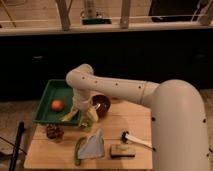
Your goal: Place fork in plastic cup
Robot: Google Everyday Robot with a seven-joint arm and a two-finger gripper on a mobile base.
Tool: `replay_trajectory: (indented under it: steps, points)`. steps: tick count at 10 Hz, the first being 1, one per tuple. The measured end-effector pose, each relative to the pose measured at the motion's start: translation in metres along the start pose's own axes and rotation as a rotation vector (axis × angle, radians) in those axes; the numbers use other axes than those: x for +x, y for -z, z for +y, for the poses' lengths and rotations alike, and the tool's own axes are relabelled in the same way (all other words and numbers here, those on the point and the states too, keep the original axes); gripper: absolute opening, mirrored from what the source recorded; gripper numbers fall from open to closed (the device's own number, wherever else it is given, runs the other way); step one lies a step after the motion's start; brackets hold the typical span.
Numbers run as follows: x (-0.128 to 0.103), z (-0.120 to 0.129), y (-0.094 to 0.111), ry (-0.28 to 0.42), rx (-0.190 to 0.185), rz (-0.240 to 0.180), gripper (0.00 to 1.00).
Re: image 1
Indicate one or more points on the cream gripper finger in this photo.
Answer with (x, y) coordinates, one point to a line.
(93, 114)
(70, 115)

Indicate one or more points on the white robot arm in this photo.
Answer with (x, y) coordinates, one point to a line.
(178, 117)

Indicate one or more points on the dark brown bowl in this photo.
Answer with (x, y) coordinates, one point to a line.
(101, 104)

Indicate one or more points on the green plastic tray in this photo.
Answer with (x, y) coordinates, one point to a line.
(56, 89)

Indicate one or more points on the orange fruit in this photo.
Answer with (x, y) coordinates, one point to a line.
(57, 105)

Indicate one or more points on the grey folded cloth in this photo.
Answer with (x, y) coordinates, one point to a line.
(93, 148)

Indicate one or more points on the green bean pod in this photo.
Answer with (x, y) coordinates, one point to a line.
(77, 160)

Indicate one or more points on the black pole stand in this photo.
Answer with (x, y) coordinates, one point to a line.
(16, 147)

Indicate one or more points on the green base stand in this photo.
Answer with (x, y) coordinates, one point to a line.
(95, 21)

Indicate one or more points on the wooden table frame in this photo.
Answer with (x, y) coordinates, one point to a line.
(39, 17)

